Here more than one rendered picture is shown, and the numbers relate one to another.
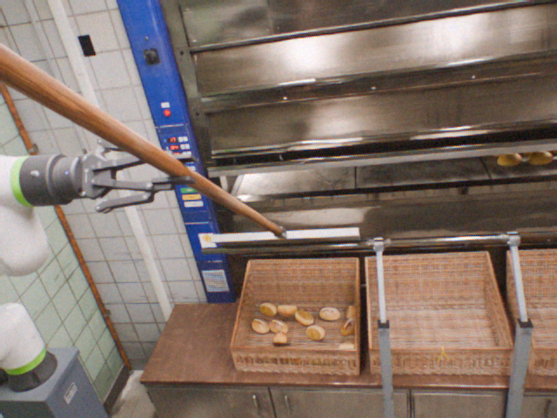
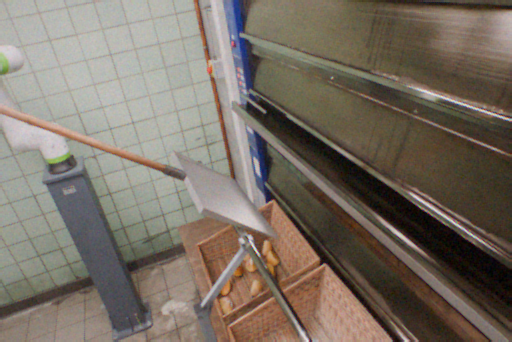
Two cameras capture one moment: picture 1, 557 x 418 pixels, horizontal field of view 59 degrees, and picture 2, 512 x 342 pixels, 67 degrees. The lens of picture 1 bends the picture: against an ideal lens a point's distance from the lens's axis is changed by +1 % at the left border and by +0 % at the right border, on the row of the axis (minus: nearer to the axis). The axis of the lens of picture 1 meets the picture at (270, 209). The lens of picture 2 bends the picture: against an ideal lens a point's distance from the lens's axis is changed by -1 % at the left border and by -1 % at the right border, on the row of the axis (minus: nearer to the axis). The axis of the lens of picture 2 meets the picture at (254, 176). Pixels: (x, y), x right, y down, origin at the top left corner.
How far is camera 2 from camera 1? 173 cm
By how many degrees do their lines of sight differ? 52
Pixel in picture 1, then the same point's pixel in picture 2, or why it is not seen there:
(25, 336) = (46, 144)
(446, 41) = (388, 40)
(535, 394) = not seen: outside the picture
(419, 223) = (366, 270)
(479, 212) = (420, 311)
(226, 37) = not seen: outside the picture
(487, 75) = (431, 117)
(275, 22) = not seen: outside the picture
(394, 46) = (345, 30)
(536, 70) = (498, 144)
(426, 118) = (367, 143)
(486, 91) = (437, 144)
